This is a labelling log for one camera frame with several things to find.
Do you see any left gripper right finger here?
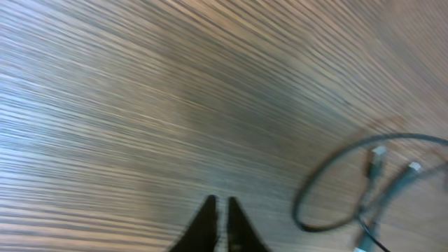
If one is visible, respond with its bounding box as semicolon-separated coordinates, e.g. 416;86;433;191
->
227;197;269;252

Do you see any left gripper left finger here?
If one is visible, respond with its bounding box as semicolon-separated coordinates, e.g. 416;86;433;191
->
169;195;218;252

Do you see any thick black USB cable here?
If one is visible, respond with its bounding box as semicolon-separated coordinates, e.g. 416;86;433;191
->
292;132;448;252

